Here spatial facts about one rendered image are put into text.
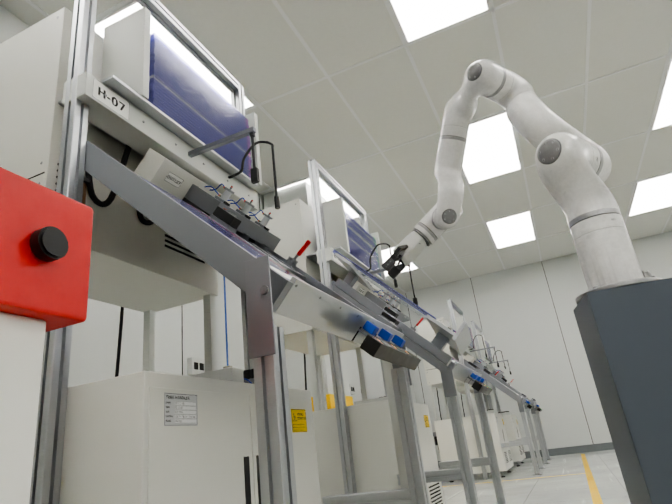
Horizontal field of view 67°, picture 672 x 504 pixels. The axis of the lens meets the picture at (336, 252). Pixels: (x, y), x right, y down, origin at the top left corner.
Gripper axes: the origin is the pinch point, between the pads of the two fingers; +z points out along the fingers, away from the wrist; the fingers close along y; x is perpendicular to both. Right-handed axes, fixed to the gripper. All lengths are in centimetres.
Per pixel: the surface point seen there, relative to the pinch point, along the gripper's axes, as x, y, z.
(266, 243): -31.9, 15.7, 21.8
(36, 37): -104, 70, 24
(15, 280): 11, 119, 37
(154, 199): -22, 77, 28
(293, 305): 17, 75, 22
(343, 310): 18, 56, 17
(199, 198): -42, 43, 25
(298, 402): 14, 17, 47
